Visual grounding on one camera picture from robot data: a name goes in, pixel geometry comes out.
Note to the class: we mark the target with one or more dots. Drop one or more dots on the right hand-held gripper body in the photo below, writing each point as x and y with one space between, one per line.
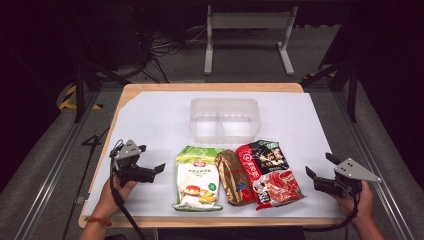
353 170

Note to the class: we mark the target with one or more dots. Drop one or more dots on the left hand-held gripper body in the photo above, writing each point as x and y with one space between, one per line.
128 151

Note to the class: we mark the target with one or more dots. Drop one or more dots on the red and black food packet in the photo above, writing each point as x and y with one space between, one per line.
271 173

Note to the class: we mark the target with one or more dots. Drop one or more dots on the green and white food packet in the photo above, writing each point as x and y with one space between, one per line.
198 180

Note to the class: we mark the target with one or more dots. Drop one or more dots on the brown and gold food packet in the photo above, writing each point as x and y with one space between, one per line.
233 180

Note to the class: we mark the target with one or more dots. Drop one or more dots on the clear plastic container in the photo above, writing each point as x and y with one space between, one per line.
225 121

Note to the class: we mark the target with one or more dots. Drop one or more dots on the person's right hand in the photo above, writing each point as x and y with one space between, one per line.
363 206

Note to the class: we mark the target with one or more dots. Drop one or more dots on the person's left hand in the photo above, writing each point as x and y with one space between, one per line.
111 200

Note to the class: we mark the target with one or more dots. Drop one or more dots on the black metal stand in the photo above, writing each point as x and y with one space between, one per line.
351 90
79 90

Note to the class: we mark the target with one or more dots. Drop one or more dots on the yellow and black hazard tape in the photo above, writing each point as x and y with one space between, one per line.
68 100

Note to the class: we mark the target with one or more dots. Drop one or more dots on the aluminium floor rail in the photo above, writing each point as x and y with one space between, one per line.
373 160
50 173

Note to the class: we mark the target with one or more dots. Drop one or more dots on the white metal desk frame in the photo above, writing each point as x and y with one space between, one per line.
248 20

